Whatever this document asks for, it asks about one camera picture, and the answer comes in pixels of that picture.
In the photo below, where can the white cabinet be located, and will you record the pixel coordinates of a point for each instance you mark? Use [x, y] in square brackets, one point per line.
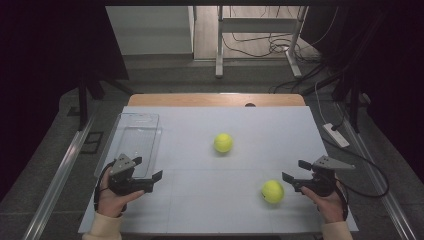
[150, 30]

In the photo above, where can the white metal desk frame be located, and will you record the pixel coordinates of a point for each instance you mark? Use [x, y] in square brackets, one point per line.
[256, 25]

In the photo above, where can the white table sheet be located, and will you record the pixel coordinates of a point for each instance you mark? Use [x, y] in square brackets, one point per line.
[216, 196]

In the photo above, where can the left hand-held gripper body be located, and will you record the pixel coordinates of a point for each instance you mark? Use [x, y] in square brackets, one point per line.
[125, 185]

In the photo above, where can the metal floor rail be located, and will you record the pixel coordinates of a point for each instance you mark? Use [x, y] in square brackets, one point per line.
[383, 190]
[56, 186]

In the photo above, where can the yellow tennis ball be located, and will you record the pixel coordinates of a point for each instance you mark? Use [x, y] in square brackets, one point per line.
[272, 191]
[223, 143]

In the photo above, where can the clear plastic container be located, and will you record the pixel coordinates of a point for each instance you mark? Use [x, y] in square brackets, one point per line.
[140, 136]

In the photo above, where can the dark curtain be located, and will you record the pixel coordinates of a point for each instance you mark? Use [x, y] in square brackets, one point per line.
[43, 66]
[393, 66]

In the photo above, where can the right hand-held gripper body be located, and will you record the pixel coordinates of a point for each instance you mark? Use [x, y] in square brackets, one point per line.
[321, 183]

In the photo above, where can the person's right hand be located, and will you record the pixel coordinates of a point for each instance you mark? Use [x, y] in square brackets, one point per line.
[330, 206]

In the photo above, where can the wooden table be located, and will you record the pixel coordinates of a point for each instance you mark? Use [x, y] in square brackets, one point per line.
[200, 100]

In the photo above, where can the black floor plate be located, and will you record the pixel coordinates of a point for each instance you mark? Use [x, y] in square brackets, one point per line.
[91, 142]

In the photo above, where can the white power strip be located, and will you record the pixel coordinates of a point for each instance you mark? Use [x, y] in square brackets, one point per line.
[336, 136]

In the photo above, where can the person's left hand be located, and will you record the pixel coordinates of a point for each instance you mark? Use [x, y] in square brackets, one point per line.
[111, 201]

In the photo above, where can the black stand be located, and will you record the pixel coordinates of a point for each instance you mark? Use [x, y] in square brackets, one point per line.
[82, 103]
[354, 106]

